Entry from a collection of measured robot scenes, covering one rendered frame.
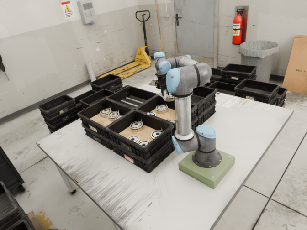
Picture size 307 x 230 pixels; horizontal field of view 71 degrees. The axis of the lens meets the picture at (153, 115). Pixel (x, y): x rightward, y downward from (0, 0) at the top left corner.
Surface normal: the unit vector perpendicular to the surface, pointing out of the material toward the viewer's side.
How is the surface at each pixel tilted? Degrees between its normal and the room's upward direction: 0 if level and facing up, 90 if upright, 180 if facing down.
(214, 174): 2
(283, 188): 0
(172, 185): 0
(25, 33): 90
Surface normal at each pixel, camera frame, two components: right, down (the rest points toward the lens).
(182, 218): -0.14, -0.84
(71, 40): 0.72, 0.29
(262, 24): -0.69, 0.47
